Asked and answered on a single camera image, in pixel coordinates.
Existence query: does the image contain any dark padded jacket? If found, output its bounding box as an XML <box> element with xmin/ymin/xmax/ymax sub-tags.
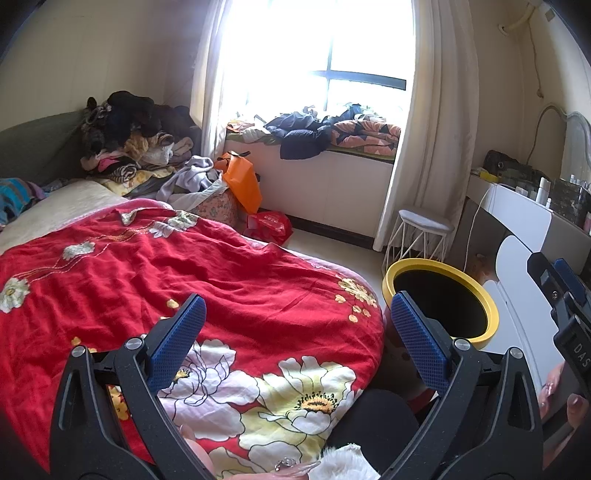
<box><xmin>265</xmin><ymin>111</ymin><xmax>334</xmax><ymax>160</ymax></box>

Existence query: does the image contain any orange bag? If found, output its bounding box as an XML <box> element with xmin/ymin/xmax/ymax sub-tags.
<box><xmin>213</xmin><ymin>151</ymin><xmax>263</xmax><ymax>215</ymax></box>

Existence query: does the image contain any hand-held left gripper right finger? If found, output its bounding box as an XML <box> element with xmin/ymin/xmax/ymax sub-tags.
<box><xmin>369</xmin><ymin>291</ymin><xmax>544</xmax><ymax>480</ymax></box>

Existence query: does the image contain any yellow rimmed trash bin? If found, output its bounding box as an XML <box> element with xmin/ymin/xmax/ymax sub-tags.
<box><xmin>382</xmin><ymin>258</ymin><xmax>501</xmax><ymax>370</ymax></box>

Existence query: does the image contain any person's right hand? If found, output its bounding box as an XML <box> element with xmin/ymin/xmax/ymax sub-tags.
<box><xmin>539</xmin><ymin>361</ymin><xmax>591</xmax><ymax>432</ymax></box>

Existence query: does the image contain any grey headboard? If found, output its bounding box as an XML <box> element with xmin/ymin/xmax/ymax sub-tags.
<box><xmin>0</xmin><ymin>111</ymin><xmax>89</xmax><ymax>186</ymax></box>

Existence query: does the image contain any floral fabric basket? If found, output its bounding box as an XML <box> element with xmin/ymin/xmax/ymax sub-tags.
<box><xmin>189</xmin><ymin>187</ymin><xmax>242</xmax><ymax>228</ymax></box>

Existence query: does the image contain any white cable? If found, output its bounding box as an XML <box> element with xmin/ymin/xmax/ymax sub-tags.
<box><xmin>464</xmin><ymin>186</ymin><xmax>493</xmax><ymax>274</ymax></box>

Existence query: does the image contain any red floral blanket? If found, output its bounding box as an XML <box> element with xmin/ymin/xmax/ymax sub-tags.
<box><xmin>0</xmin><ymin>199</ymin><xmax>385</xmax><ymax>480</ymax></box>

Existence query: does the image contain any white orange cloth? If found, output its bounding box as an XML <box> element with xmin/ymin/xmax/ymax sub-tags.
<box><xmin>226</xmin><ymin>120</ymin><xmax>269</xmax><ymax>145</ymax></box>

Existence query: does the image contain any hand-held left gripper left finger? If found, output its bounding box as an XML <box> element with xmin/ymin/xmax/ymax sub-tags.
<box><xmin>50</xmin><ymin>294</ymin><xmax>213</xmax><ymax>480</ymax></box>

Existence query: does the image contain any person's black trouser leg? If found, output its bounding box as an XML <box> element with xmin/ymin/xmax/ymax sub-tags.
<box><xmin>323</xmin><ymin>388</ymin><xmax>431</xmax><ymax>464</ymax></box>

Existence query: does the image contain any long cream curtain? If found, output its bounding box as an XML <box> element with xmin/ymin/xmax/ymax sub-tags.
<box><xmin>373</xmin><ymin>0</ymin><xmax>482</xmax><ymax>253</ymax></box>

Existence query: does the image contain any white wire stool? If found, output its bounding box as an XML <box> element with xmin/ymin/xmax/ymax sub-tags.
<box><xmin>382</xmin><ymin>209</ymin><xmax>456</xmax><ymax>274</ymax></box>

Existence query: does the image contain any grey white clothes heap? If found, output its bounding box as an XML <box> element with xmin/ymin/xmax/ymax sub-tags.
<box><xmin>157</xmin><ymin>155</ymin><xmax>230</xmax><ymax>205</ymax></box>

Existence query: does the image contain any blue floral pillow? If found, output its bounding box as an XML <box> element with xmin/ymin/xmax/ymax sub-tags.
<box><xmin>0</xmin><ymin>178</ymin><xmax>48</xmax><ymax>225</ymax></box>

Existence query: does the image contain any orange patterned quilt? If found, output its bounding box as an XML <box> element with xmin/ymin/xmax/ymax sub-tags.
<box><xmin>330</xmin><ymin>117</ymin><xmax>402</xmax><ymax>158</ymax></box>

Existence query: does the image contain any pile of clothes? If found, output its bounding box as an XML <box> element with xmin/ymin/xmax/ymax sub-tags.
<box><xmin>81</xmin><ymin>91</ymin><xmax>202</xmax><ymax>184</ymax></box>

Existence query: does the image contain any dark bag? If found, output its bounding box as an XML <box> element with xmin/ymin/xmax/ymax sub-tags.
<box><xmin>482</xmin><ymin>150</ymin><xmax>537</xmax><ymax>186</ymax></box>

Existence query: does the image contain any white framed mirror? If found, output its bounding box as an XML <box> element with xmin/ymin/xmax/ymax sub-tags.
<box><xmin>536</xmin><ymin>104</ymin><xmax>591</xmax><ymax>186</ymax></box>

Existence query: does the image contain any beige bed sheet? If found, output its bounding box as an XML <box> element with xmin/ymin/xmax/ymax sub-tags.
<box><xmin>0</xmin><ymin>180</ymin><xmax>126</xmax><ymax>256</ymax></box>

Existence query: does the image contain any person's left hand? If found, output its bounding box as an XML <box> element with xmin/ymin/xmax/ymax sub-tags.
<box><xmin>181</xmin><ymin>424</ymin><xmax>214</xmax><ymax>477</ymax></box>

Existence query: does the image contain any window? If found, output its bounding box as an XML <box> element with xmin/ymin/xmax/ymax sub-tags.
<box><xmin>222</xmin><ymin>0</ymin><xmax>417</xmax><ymax>121</ymax></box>

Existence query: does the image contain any red plastic shopping bag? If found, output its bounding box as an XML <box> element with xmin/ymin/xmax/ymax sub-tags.
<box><xmin>247</xmin><ymin>210</ymin><xmax>294</xmax><ymax>246</ymax></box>

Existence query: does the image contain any short cream curtain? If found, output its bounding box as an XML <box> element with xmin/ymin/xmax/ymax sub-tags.
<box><xmin>189</xmin><ymin>0</ymin><xmax>237</xmax><ymax>160</ymax></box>

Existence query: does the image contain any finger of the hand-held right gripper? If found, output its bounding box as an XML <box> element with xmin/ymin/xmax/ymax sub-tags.
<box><xmin>527</xmin><ymin>251</ymin><xmax>563</xmax><ymax>317</ymax></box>
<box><xmin>553</xmin><ymin>257</ymin><xmax>588</xmax><ymax>302</ymax></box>

